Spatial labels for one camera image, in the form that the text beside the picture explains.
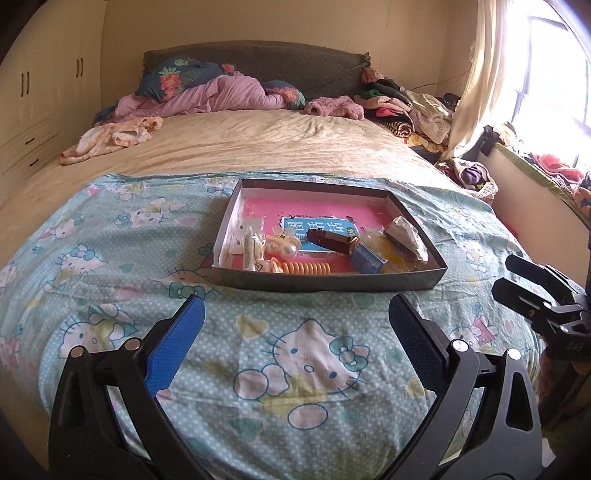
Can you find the yellow rings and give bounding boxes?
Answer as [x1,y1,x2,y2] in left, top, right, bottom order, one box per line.
[373,230,417,273]

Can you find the blue card jewelry bag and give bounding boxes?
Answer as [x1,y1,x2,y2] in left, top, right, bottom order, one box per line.
[349,243,388,274]

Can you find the cream comb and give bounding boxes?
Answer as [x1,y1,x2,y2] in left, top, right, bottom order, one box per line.
[385,216,429,264]

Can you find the red strap wrist watch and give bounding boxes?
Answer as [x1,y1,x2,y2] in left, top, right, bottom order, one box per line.
[307,228,360,256]

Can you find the white cloud hair claw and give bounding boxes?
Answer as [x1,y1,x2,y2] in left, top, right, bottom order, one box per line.
[229,218,266,272]

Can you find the orange spiral hair tie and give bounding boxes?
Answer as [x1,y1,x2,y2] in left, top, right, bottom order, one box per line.
[268,256,334,276]

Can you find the pearl hair claw clip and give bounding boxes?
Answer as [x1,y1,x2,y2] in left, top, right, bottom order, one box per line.
[266,234,301,259]

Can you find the hello kitty blue blanket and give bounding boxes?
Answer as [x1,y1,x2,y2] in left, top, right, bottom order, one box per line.
[0,171,541,480]

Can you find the shallow cardboard box tray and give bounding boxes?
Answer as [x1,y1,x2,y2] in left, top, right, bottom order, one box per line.
[212,178,447,292]

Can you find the bag of clothes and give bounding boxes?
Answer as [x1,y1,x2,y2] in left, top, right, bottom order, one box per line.
[435,158,499,205]

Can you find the pile of mixed clothes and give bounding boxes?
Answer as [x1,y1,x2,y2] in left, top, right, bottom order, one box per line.
[353,67,455,153]

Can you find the peach crumpled garment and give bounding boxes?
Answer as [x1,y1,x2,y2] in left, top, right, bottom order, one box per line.
[59,116,163,166]

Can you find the beige bed sheet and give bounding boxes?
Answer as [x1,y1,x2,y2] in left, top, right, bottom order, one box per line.
[1,110,452,262]

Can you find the cream curtain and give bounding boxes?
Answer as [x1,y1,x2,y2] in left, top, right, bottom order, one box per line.
[443,1,529,159]

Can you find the pink fuzzy garment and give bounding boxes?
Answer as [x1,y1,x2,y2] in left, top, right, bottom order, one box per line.
[304,95,365,120]

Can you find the pink purple duvet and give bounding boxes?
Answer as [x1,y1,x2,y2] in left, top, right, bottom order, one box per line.
[112,74,287,121]

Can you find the floral dark blue pillow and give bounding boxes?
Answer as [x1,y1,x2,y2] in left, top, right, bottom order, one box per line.
[135,56,305,110]

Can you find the dark green headboard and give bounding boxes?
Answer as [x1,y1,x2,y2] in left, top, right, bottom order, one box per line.
[142,40,370,100]

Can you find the cream wardrobe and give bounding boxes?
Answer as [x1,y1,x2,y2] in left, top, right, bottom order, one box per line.
[1,1,107,193]

